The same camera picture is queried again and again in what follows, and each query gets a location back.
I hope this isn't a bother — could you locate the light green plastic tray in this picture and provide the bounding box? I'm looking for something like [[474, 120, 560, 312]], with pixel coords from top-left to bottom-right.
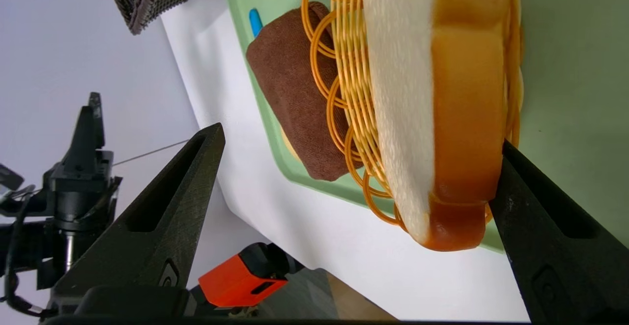
[[221, 0, 629, 254]]

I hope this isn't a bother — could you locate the slice of white bread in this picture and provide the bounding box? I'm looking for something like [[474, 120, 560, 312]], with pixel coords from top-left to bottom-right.
[[360, 0, 516, 252]]

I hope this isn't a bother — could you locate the small yellow oval wicker basket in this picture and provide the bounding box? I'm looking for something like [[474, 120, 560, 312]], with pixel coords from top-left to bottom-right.
[[301, 0, 524, 227]]

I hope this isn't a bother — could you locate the black tagged left arm cable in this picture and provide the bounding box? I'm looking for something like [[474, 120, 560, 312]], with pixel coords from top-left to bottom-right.
[[0, 192, 50, 316]]

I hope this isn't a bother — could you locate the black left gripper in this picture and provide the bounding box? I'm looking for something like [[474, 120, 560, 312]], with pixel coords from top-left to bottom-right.
[[43, 92, 121, 232]]

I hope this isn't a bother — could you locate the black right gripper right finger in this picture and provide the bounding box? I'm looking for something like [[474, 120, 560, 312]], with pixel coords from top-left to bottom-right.
[[489, 140, 629, 323]]

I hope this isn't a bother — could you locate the brown towel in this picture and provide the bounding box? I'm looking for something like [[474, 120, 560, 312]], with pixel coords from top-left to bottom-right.
[[246, 1, 364, 182]]

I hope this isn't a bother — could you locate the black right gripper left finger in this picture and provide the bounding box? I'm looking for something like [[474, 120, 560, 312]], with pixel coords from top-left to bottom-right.
[[49, 122, 226, 316]]

